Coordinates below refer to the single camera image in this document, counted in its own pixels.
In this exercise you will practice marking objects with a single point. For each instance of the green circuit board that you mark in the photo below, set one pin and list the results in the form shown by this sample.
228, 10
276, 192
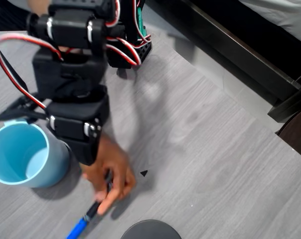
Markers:
140, 25

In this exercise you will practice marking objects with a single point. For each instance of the small black triangular piece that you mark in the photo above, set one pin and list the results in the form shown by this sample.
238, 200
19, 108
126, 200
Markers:
144, 173

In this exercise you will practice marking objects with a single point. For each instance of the person's hand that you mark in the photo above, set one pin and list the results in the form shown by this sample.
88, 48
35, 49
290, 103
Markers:
115, 169

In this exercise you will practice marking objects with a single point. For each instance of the blue and black pen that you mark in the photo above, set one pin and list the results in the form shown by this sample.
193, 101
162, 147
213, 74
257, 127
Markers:
78, 227

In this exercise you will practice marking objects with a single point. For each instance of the dark brown furniture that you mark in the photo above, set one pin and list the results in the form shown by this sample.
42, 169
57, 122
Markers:
300, 134

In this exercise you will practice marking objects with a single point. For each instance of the white bed sheet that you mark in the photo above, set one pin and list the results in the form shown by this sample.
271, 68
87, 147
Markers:
290, 15

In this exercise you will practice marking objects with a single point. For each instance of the dark wooden bed frame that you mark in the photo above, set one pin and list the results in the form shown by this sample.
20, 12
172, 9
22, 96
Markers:
240, 49

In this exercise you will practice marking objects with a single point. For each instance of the light blue ceramic mug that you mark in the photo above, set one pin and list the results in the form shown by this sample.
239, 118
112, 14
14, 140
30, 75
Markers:
58, 159

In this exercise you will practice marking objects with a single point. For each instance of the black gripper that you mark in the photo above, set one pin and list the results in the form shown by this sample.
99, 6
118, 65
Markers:
72, 127

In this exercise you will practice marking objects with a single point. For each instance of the round black object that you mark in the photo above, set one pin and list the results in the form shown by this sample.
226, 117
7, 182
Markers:
150, 231

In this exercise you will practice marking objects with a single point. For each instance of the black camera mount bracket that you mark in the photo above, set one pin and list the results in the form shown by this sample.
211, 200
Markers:
16, 109

